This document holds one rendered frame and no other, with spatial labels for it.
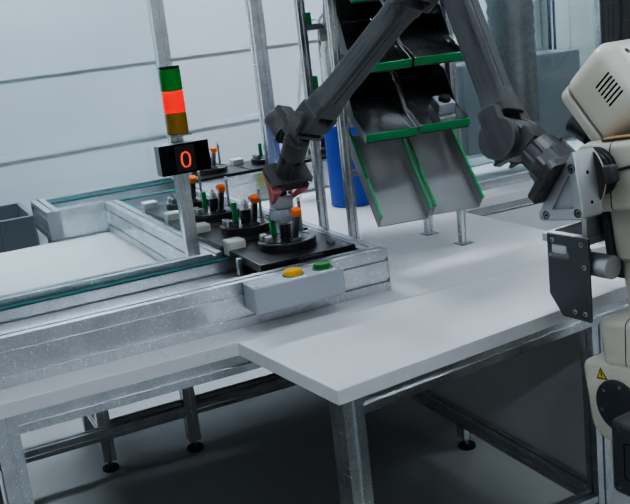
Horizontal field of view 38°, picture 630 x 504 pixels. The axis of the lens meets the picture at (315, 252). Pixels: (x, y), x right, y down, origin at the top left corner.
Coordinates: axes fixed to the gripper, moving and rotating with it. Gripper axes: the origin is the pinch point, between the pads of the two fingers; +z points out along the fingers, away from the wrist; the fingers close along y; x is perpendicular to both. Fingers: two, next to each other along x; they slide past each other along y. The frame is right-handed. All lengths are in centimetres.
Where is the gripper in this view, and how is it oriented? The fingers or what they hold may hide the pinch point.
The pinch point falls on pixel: (280, 198)
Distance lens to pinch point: 218.2
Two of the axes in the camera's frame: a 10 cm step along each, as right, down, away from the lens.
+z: -2.1, 6.3, 7.5
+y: -8.9, 2.0, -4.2
